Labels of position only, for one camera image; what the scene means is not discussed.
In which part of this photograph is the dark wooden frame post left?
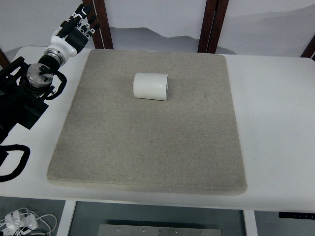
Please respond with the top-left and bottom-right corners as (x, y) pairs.
(82, 0), (114, 50)

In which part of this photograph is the dark wooden frame post right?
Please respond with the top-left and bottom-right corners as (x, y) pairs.
(197, 0), (229, 54)

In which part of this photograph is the black desk control panel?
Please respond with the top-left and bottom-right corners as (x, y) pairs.
(279, 212), (315, 220)

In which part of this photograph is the white ribbed cup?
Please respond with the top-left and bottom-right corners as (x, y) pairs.
(133, 72), (168, 101)

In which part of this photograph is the grey felt mat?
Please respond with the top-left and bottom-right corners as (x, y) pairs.
(47, 49), (247, 195)

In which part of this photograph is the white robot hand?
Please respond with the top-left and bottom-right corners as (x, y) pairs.
(47, 3), (100, 59)

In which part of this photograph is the dark wooden frame post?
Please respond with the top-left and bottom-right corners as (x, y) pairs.
(197, 0), (229, 54)
(82, 0), (114, 50)

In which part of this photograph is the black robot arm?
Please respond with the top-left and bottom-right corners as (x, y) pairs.
(0, 4), (99, 141)

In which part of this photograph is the dark wooden post far left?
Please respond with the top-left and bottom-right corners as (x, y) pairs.
(0, 49), (10, 69)

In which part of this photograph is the dark wooden post far right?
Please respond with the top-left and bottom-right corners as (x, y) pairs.
(300, 35), (315, 60)

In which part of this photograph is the black sleeved cable loop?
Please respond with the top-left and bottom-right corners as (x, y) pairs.
(0, 144), (31, 183)

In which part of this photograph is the white power adapter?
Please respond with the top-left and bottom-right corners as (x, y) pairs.
(4, 210), (38, 230)

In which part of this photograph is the white cable bundle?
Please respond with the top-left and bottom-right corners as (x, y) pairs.
(0, 207), (58, 236)

